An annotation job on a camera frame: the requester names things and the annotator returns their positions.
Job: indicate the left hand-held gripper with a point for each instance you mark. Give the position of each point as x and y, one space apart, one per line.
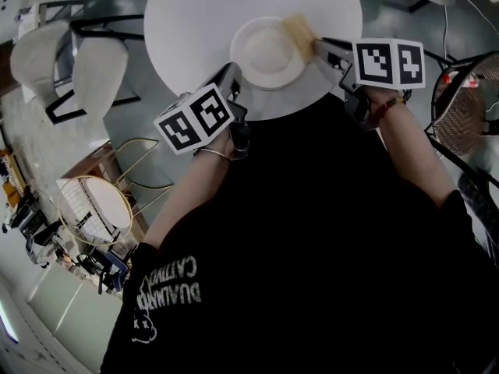
195 119

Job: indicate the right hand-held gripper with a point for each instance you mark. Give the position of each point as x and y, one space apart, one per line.
390 64

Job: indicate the white plate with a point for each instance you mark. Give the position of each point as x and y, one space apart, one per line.
265 57

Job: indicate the yellow sponge cloth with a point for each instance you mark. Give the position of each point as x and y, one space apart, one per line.
298 33

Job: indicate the person's left forearm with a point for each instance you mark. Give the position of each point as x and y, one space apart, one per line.
183 201

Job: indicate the person's right forearm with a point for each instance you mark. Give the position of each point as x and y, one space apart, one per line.
413 158

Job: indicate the round white table gold legs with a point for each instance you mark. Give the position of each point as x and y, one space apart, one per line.
195 22

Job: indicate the silver bangle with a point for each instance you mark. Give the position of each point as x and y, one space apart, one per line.
212 153

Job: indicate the plastic bottle red label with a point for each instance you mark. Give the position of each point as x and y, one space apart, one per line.
462 79

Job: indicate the brown wicker chair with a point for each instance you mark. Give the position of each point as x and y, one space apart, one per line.
460 115

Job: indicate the wooden cabinet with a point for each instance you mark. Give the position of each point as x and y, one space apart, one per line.
87 162

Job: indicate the person's black printed shirt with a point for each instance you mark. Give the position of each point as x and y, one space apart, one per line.
312 248

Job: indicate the white desk black frame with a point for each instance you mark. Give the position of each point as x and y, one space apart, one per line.
27 18

